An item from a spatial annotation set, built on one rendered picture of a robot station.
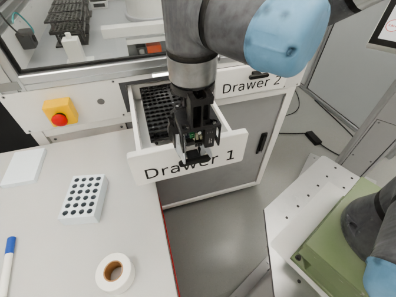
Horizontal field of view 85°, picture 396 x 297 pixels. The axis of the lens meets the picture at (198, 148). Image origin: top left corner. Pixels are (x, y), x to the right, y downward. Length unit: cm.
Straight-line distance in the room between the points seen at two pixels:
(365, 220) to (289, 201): 20
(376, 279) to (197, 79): 31
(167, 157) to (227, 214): 98
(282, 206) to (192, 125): 37
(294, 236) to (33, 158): 77
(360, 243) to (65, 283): 58
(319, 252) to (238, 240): 92
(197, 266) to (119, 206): 79
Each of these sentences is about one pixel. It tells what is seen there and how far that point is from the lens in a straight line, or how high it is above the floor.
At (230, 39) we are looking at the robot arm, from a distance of 25.
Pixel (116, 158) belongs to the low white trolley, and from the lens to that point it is 73.
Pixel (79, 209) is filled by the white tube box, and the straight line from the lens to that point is 62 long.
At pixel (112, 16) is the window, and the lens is 69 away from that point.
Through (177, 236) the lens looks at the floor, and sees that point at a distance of 138.
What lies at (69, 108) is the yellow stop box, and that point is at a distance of 75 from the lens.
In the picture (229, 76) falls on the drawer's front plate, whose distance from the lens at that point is 79.
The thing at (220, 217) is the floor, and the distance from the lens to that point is 142.
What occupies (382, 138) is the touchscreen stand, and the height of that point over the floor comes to 53.
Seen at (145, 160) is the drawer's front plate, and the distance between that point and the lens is 50.
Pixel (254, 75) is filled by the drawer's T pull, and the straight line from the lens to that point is 80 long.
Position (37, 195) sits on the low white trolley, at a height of 76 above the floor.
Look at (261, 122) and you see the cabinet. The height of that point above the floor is 62.
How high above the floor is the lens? 128
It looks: 47 degrees down
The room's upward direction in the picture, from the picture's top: straight up
